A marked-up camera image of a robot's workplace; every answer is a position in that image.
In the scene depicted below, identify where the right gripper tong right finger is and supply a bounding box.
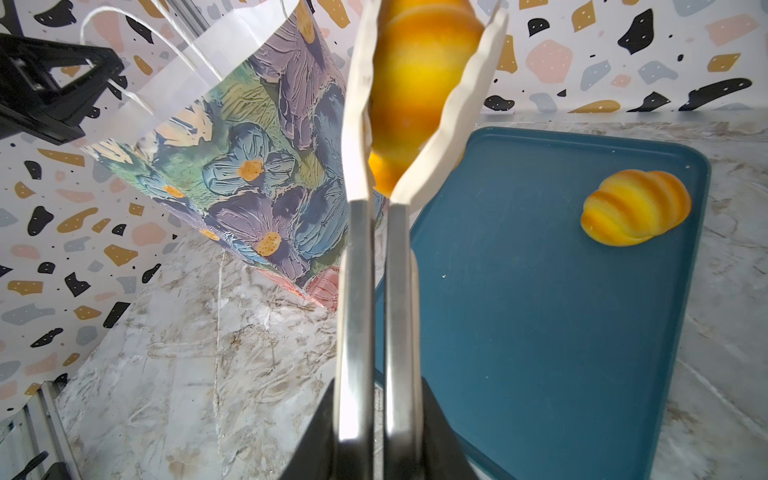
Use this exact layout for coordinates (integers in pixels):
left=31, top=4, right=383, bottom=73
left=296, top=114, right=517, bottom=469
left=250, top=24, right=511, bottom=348
left=382, top=6, right=509, bottom=479

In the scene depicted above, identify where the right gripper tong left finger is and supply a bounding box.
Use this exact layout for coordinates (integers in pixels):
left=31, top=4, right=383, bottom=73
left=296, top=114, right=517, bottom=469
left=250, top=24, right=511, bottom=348
left=332, top=1, right=382, bottom=479

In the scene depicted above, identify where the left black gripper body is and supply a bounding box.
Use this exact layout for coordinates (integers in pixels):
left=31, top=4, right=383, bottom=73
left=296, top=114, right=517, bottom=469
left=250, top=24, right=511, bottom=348
left=1, top=34, right=124, bottom=145

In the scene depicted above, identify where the white floral paper bag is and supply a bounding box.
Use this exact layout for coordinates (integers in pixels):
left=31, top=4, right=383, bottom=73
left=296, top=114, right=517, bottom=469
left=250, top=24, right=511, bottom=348
left=85, top=1, right=349, bottom=310

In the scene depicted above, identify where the shell shaped striped bun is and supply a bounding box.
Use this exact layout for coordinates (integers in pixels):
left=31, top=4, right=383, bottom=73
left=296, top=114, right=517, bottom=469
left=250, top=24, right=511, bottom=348
left=580, top=169, right=692, bottom=247

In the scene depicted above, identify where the round striped bun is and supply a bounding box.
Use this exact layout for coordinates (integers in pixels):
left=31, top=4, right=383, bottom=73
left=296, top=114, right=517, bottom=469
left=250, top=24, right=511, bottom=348
left=369, top=0, right=484, bottom=197

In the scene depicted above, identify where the teal plastic tray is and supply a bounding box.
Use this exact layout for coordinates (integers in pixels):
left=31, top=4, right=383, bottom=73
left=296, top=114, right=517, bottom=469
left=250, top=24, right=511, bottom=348
left=374, top=126, right=712, bottom=480

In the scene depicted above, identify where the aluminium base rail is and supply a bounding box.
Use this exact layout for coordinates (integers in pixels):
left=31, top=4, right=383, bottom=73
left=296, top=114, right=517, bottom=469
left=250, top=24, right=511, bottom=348
left=1, top=379, right=81, bottom=480

